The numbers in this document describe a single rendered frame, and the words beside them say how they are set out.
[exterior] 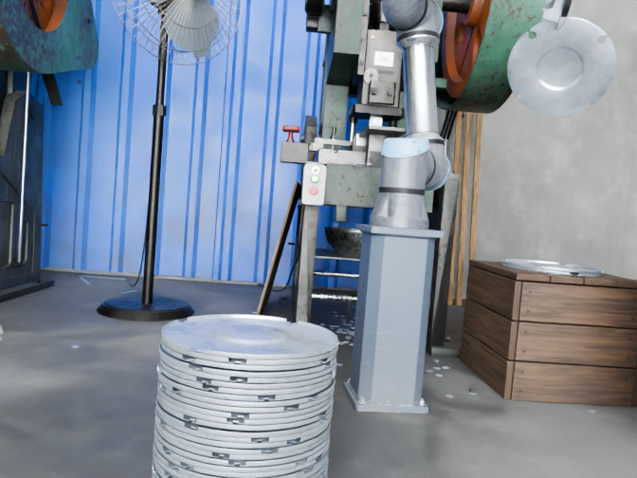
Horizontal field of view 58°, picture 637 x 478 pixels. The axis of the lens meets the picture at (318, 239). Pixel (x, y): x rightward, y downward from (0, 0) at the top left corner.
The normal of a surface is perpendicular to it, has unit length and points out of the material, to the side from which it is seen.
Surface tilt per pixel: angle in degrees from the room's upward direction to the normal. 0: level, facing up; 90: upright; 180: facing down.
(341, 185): 90
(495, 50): 130
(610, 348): 90
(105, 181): 90
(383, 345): 90
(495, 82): 149
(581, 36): 126
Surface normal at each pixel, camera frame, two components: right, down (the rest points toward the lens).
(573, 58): -0.39, 0.59
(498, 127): 0.06, 0.06
